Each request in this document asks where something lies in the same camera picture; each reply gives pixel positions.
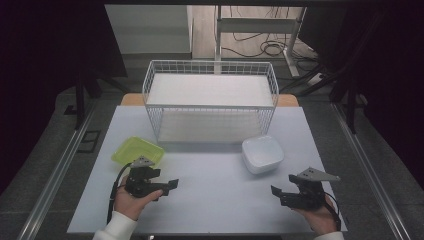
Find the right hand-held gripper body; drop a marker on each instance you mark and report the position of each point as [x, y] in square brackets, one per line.
[310, 196]

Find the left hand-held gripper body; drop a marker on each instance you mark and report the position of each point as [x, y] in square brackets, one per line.
[140, 183]

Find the white lidded plastic container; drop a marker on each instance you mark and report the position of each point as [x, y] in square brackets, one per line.
[262, 154]

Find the person's left hand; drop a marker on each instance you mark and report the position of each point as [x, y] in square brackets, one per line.
[130, 203]

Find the person's right hand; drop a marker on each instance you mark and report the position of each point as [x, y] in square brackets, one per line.
[318, 220]

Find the green plastic tray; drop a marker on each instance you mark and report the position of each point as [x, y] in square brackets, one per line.
[135, 150]

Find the black stand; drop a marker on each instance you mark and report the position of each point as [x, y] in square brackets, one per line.
[350, 100]
[80, 100]

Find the white power strip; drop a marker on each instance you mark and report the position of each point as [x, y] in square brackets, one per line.
[316, 79]

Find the white cabinet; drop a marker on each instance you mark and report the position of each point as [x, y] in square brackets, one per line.
[148, 28]

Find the metal floor rail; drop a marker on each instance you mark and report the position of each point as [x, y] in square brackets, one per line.
[55, 175]
[370, 173]

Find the grey metal desk frame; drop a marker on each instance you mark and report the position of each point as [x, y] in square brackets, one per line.
[256, 25]

